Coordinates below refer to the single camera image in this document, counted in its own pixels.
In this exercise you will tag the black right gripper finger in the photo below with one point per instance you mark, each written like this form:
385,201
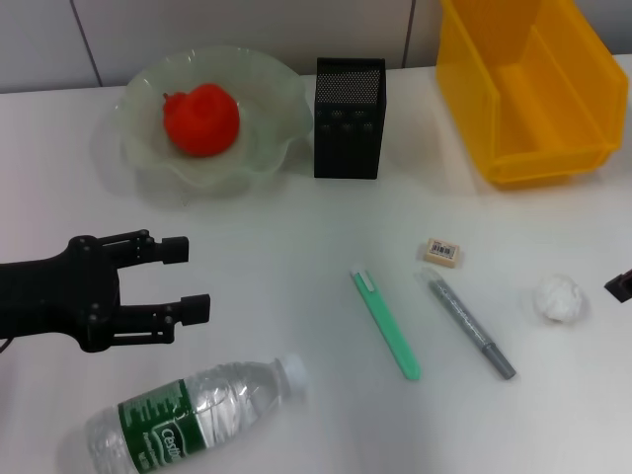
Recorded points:
622,289

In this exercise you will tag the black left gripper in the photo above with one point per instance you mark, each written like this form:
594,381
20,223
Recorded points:
54,296

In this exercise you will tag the white paper ball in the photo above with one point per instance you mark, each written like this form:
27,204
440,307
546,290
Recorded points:
560,298

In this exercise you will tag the clear green-label water bottle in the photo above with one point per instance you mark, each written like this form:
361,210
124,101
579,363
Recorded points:
222,400

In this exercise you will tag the red tomato toy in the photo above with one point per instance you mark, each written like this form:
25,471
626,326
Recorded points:
202,121

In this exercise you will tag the mint green pen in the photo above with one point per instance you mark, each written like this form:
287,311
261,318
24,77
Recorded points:
387,326

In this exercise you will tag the grey marker pen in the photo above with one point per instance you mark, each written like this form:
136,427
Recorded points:
464,318

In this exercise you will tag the green glass fruit plate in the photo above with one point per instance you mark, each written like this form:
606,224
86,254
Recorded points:
266,133

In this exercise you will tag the beige eraser with barcode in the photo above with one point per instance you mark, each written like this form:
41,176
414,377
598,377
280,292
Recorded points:
443,253

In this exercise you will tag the black mesh pen holder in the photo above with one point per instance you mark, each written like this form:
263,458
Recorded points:
348,143

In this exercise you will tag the yellow plastic bin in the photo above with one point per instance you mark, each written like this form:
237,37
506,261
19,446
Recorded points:
543,123

